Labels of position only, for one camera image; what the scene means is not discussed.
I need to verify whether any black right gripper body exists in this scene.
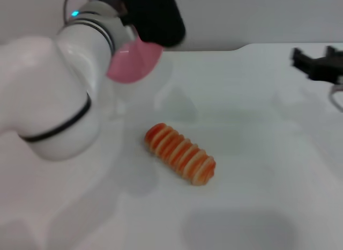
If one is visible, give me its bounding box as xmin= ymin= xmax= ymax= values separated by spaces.
xmin=308 ymin=55 xmax=343 ymax=83

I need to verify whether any orange striped toy bread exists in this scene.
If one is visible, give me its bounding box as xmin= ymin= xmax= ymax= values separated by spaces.
xmin=144 ymin=123 xmax=217 ymax=186

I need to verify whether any pink plastic bowl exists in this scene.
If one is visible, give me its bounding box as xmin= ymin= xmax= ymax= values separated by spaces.
xmin=106 ymin=36 xmax=163 ymax=84

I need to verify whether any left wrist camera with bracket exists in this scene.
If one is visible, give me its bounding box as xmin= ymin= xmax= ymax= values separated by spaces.
xmin=106 ymin=0 xmax=187 ymax=47

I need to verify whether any left arm cable with connector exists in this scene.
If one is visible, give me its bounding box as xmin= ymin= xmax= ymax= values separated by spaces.
xmin=63 ymin=0 xmax=74 ymax=27

